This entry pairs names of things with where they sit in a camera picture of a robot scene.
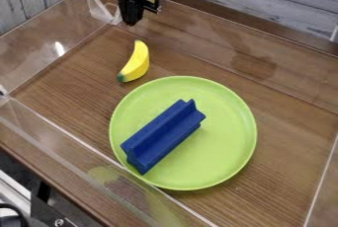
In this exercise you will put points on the yellow banana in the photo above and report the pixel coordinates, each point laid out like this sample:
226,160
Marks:
137,64

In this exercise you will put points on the green round plate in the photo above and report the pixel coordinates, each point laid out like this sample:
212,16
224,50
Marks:
214,153

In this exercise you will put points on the blue plastic block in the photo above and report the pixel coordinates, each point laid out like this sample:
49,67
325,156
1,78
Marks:
162,134

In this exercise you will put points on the clear acrylic enclosure wall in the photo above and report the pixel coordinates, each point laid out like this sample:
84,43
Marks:
59,66

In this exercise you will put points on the black metal bracket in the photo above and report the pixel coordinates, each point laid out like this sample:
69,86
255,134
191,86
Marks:
44,211

